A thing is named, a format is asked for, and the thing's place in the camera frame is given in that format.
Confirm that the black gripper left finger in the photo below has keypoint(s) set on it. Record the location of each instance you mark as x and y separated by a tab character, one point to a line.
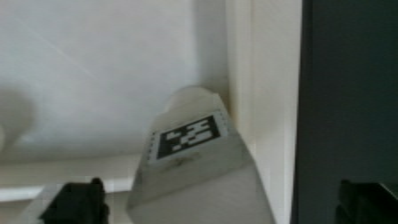
78	206

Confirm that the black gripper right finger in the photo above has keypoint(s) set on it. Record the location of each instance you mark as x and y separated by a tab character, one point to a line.
366	203

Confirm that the white table leg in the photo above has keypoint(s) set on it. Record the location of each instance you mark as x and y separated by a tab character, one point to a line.
197	184

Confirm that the white square tabletop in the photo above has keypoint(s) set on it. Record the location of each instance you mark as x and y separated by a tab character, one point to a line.
98	56

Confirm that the white U-shaped obstacle fence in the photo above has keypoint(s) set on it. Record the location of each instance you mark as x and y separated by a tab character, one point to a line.
263	45

